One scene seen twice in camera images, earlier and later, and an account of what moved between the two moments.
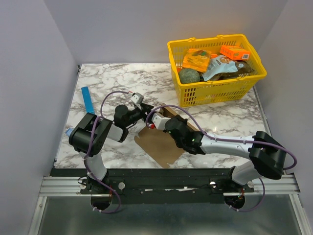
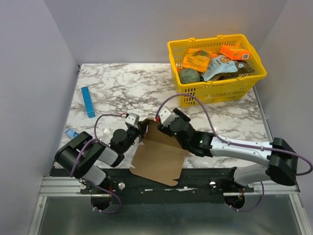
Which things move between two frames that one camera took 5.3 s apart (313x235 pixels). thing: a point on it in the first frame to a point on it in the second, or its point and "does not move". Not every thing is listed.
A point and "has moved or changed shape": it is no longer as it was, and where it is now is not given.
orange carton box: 235,52 does not move
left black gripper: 145,108 to 137,130
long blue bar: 88,100 does not move
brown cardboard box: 159,143 has moved or changed shape
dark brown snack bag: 243,68 does not move
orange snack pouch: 197,59 does not move
